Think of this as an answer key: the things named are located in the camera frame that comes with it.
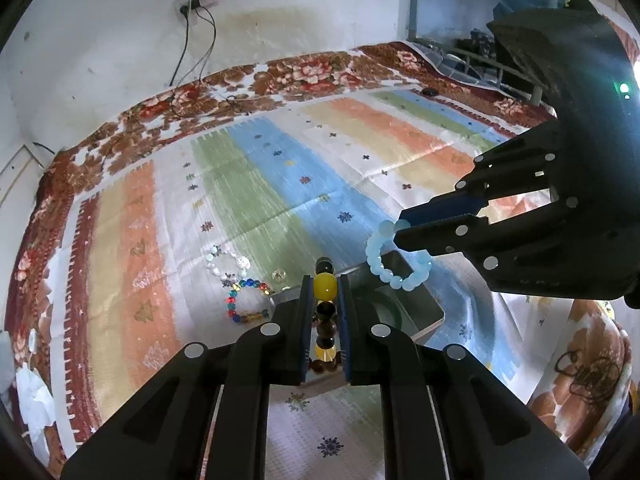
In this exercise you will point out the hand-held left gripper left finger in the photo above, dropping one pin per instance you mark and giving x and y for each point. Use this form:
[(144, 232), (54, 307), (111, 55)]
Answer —
[(304, 332)]

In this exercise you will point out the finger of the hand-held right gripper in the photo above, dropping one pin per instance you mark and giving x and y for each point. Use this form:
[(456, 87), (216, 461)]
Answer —
[(435, 237), (450, 207)]

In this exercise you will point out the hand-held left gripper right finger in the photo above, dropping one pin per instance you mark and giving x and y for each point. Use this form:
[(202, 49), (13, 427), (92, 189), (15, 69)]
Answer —
[(345, 332)]

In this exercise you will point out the shiny metal tray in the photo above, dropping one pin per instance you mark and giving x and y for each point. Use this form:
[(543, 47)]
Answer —
[(400, 305)]

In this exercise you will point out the clear faceted bead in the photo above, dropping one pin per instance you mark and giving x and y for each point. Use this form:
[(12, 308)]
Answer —
[(278, 275)]

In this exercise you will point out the pastel striped mat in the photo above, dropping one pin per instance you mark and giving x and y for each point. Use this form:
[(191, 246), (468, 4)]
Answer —
[(270, 185)]

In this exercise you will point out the brown floral blanket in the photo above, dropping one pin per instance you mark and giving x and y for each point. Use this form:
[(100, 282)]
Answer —
[(300, 70)]

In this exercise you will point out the white power strip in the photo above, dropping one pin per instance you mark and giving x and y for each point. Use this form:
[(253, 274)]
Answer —
[(199, 0)]

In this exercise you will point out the metal bed frame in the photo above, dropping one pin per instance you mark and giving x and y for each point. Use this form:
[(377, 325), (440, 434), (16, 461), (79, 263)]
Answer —
[(480, 67)]

